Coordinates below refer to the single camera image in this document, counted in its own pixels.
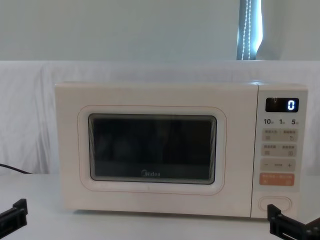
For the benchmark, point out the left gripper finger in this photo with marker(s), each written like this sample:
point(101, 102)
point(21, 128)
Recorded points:
point(20, 212)

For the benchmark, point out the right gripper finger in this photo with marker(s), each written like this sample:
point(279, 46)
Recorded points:
point(315, 230)
point(276, 220)

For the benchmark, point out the white table cloth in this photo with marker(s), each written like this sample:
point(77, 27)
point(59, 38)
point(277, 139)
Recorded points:
point(150, 227)

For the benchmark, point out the cream microwave oven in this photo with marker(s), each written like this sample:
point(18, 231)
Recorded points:
point(150, 95)

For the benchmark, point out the white curtain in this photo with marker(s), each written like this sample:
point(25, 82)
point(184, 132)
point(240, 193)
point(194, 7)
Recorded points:
point(100, 25)

